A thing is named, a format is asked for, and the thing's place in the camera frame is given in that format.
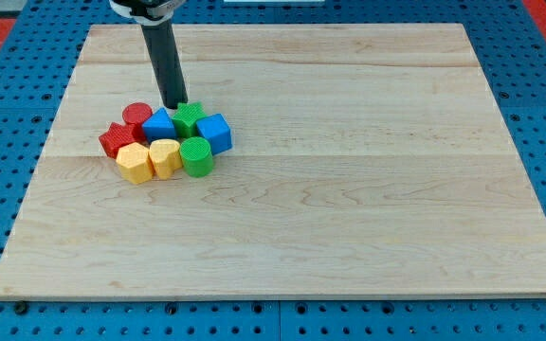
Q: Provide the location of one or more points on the yellow hexagon block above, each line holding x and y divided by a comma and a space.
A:
134, 163

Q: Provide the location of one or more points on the red cylinder block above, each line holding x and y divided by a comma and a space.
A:
134, 115

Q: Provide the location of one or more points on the red star block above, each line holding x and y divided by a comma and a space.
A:
118, 136

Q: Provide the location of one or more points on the blue cube block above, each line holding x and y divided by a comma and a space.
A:
216, 131

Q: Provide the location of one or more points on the green cylinder block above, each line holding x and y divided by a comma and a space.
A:
196, 156

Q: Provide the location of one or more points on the green star block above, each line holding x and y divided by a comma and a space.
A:
185, 119

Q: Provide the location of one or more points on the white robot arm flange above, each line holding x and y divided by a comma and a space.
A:
146, 12

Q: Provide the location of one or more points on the light wooden board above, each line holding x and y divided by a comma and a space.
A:
368, 162

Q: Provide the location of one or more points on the yellow heart block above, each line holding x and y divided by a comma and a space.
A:
166, 158

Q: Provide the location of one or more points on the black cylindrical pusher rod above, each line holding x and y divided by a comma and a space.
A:
165, 61

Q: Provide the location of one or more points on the blue triangle block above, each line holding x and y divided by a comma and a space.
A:
159, 126

